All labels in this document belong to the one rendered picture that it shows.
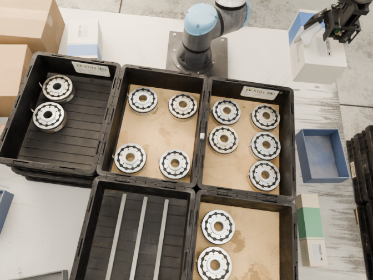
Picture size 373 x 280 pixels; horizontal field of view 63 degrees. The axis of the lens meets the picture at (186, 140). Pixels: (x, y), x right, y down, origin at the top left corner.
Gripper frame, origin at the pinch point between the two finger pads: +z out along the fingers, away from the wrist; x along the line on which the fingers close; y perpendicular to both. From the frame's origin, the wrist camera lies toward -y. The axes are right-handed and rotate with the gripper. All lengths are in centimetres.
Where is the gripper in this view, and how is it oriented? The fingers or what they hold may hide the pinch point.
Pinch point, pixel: (317, 43)
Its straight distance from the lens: 102.6
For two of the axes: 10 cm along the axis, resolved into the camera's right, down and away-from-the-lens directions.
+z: -0.7, 3.8, 9.2
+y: -0.6, 9.2, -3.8
